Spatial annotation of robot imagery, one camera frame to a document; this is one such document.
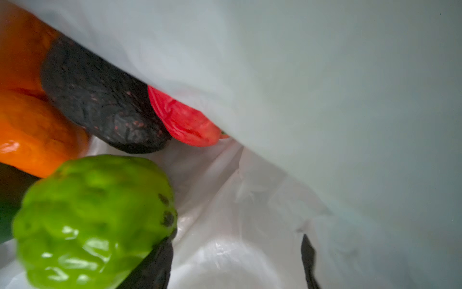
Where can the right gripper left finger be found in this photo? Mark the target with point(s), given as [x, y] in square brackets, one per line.
[154, 271]

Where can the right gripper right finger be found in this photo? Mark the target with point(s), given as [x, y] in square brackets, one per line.
[308, 260]

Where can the green custard apple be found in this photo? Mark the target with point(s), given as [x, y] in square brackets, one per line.
[93, 221]

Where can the white plastic bag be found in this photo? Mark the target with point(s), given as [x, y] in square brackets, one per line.
[346, 126]

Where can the dark avocado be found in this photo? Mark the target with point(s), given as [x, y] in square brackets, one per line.
[106, 101]

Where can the orange fruit lower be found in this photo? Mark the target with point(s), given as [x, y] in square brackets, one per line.
[35, 137]

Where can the orange fruit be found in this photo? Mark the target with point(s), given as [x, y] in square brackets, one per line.
[25, 41]
[35, 137]

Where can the orange fruit upper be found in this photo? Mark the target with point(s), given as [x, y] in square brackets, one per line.
[25, 41]

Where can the red apple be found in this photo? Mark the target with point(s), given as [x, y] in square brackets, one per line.
[184, 123]

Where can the dark green cucumber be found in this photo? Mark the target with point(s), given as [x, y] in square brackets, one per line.
[14, 184]

